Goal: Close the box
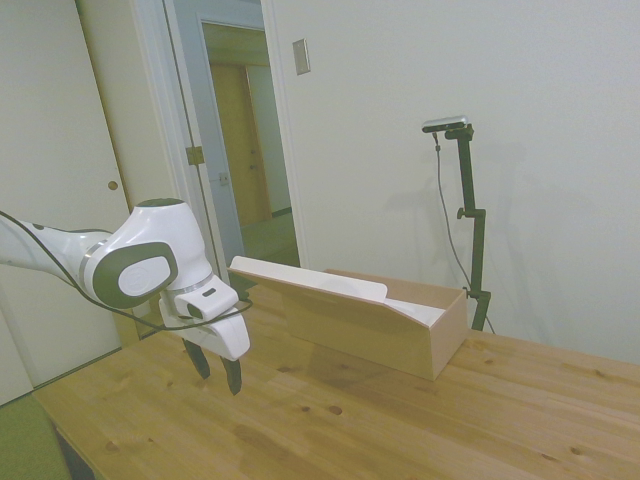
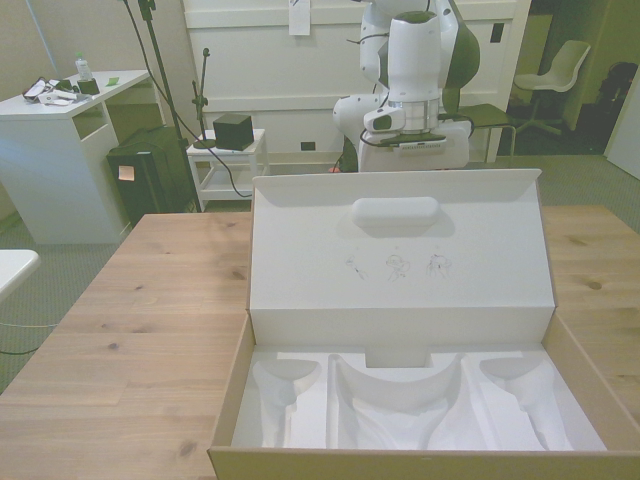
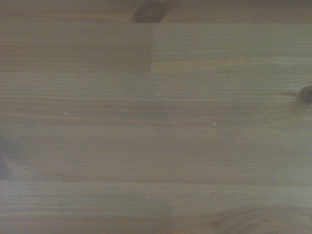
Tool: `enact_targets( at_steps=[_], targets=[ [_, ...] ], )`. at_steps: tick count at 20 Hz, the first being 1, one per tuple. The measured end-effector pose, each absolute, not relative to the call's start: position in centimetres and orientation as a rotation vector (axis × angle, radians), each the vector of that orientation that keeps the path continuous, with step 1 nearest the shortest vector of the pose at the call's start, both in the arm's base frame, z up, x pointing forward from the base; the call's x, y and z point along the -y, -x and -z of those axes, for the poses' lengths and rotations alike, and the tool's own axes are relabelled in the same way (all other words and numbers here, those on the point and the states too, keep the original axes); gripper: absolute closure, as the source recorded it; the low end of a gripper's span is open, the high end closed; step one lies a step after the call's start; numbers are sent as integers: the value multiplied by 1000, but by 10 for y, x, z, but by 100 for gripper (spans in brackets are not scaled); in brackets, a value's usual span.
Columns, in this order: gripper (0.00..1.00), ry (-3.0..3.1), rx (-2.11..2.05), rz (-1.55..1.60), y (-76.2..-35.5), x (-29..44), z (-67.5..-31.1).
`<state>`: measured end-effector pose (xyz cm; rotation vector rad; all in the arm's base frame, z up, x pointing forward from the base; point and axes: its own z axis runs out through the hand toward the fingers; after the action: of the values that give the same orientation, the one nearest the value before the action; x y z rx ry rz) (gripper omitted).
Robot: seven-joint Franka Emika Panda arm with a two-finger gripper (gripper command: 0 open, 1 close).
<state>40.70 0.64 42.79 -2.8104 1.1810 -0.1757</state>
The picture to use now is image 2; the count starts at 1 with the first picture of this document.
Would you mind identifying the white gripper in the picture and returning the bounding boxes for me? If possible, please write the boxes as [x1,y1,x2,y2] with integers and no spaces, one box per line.
[357,118,473,174]

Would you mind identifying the large cardboard box with lid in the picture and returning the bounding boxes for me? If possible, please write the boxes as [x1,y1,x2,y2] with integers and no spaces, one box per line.
[207,168,627,480]

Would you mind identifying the white moulded box insert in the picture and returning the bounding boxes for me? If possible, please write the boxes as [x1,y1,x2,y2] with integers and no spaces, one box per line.
[230,348,609,451]

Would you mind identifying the dark green chair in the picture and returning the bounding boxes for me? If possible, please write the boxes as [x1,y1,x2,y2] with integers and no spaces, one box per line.
[439,4,517,164]

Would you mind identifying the white swivel chair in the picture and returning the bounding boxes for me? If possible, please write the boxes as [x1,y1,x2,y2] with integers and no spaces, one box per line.
[513,39,593,137]

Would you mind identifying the black backpack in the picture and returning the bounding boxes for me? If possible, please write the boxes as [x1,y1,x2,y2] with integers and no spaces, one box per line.
[597,60,639,109]

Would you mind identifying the white hanging paper sheet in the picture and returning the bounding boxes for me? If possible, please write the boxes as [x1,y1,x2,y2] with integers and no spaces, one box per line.
[288,0,309,37]

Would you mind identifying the small white side table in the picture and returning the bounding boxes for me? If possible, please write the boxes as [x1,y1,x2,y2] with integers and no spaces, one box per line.
[186,127,269,212]

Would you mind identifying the black cube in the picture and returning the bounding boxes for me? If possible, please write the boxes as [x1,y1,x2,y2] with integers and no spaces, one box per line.
[212,113,253,151]

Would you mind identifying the short black stand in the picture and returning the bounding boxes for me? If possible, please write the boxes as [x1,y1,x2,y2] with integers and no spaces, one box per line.
[190,47,218,151]

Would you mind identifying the black computer tower case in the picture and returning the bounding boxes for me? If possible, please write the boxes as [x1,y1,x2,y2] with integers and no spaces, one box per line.
[105,128,199,227]

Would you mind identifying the tall black tripod stand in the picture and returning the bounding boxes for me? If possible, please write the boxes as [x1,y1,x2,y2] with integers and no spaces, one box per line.
[117,0,195,211]

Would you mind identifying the clear bottle with green cap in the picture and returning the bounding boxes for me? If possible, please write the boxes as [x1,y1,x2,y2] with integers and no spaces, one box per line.
[73,51,94,84]

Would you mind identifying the white flat device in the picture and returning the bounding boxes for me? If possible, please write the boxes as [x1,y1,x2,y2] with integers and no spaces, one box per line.
[38,89,77,108]

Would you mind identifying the white desk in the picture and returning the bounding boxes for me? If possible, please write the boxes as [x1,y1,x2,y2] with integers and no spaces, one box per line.
[0,69,162,246]

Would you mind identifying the white rounded table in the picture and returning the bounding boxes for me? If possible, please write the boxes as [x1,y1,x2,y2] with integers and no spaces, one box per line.
[0,248,41,304]

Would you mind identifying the black cable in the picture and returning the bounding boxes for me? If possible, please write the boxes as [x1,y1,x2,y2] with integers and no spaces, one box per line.
[201,128,254,199]

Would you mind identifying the thin floor cable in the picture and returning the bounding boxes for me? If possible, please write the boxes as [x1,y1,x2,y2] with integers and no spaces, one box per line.
[0,319,62,357]

